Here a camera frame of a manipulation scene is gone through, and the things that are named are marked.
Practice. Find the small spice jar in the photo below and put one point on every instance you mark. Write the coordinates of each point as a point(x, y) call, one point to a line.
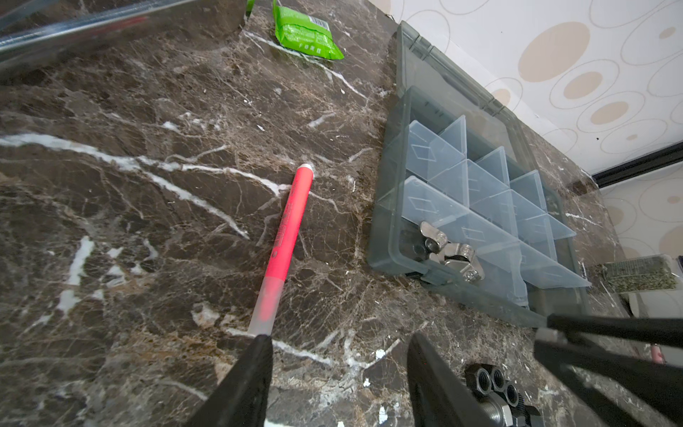
point(649, 273)

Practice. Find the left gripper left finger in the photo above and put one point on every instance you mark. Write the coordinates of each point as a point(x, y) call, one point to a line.
point(241, 399)

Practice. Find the silver wing nuts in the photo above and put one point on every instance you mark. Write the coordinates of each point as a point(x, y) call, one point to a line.
point(460, 257)

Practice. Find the grey compartment organizer box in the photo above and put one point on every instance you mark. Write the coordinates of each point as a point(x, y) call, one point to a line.
point(455, 157)

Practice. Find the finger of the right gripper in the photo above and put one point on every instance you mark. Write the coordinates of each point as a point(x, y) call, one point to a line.
point(561, 346)

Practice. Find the metal tongs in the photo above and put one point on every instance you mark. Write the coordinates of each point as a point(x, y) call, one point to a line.
point(37, 34)

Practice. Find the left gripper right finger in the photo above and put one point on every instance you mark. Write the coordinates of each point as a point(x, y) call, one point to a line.
point(437, 396)

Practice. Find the pink marker pen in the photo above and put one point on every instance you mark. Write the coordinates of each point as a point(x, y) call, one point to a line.
point(273, 284)

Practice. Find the pink handled spoon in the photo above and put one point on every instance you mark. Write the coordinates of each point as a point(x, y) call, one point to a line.
point(657, 354)

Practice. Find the green snack packet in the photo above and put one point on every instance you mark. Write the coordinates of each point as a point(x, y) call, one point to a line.
point(304, 33)

